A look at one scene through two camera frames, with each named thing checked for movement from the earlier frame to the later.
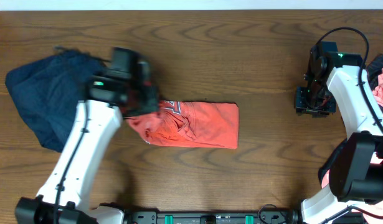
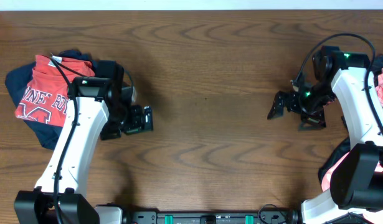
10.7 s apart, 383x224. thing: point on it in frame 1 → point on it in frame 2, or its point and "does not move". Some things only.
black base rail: [153, 217] does not move
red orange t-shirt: [213, 125] → [45, 98]
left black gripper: [149, 104] → [136, 124]
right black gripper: [301, 107] → [291, 96]
